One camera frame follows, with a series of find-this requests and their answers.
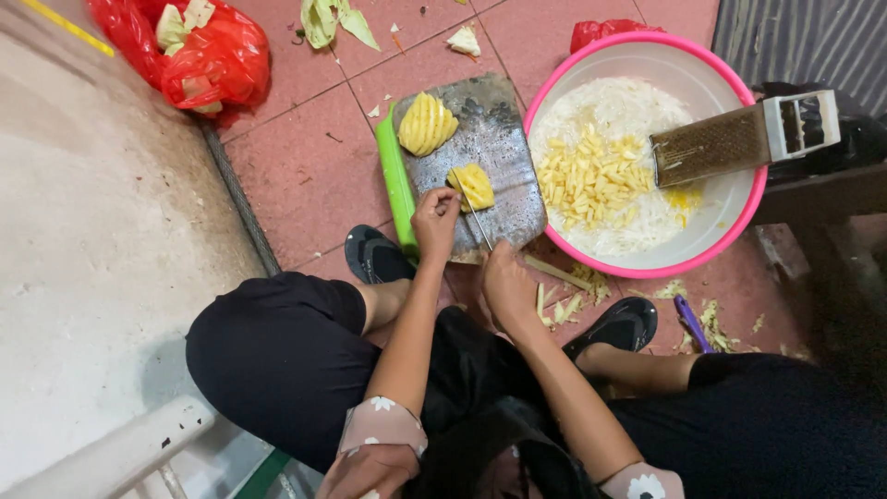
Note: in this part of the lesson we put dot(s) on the person's left hand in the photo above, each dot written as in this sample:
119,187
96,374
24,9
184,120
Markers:
434,225

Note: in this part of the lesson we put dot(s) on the person's right hand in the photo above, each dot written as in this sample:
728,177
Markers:
511,287

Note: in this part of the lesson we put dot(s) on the person's right fingers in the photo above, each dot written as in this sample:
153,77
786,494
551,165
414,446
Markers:
493,260

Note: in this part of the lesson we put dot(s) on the thin steel kitchen knife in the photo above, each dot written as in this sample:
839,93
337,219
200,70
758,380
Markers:
475,215

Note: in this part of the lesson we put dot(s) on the small cut pineapple piece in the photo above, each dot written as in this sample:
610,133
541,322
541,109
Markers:
475,186

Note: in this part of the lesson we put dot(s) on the long pineapple core strip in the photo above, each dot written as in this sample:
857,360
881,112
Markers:
558,273

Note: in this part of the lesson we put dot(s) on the black flip-flop sandal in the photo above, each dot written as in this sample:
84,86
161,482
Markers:
374,256
620,326

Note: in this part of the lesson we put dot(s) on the grey worn cutting board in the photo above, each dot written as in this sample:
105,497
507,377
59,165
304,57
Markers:
495,138

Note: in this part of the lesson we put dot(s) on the heap of yellow pineapple strips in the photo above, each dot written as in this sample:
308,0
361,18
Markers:
589,184

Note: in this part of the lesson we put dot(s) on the green plastic knife sheath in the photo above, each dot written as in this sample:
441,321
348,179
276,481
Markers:
396,180

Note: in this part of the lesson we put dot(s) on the large scored pineapple half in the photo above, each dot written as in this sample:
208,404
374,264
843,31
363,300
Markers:
426,125

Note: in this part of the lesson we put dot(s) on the heap of white shredded vegetable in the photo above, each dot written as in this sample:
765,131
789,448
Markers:
610,104

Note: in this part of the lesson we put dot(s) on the pale cabbage chunk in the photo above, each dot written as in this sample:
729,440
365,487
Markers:
464,41

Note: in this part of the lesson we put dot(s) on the person's left leg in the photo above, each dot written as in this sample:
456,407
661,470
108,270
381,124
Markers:
284,360

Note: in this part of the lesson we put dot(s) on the person's leg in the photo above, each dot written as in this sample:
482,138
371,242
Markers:
284,360
748,423

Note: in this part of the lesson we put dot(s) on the scattered pineapple trimmings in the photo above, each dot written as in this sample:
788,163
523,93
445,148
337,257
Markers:
714,329

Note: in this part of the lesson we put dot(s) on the pink rimmed plastic basin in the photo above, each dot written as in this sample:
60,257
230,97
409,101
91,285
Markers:
727,222

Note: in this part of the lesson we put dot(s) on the small crumpled red plastic bag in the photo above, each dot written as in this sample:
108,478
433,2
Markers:
603,31

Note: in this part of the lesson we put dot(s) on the green cabbage leaf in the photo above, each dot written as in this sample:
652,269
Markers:
322,21

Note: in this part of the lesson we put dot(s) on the person's right leg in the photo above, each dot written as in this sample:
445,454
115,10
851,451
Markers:
748,423

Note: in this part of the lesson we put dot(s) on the large red bag of scraps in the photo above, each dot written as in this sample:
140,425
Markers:
222,62

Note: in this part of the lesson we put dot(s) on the dark wooden bench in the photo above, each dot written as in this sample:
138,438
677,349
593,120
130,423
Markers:
824,194

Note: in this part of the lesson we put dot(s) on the corrugated metal sheet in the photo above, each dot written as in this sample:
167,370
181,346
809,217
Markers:
804,41

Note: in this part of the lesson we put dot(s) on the white painted metal rail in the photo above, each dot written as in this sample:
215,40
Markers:
118,454

